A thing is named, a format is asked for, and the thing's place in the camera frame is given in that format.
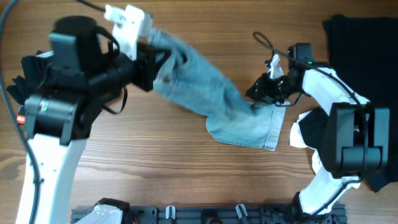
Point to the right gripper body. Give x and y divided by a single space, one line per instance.
276 89

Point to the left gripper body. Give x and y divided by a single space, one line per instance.
143 67

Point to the light blue denim shorts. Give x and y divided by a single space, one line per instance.
189 80

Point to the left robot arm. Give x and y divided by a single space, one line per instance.
88 67

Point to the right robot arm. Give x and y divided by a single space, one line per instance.
356 136

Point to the white and black garment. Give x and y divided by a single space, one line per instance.
308 132

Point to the black shirt with logo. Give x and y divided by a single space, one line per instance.
363 52

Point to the folded black garment stack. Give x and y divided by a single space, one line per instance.
33 67

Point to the orange Maxxis label card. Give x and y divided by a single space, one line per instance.
21 115

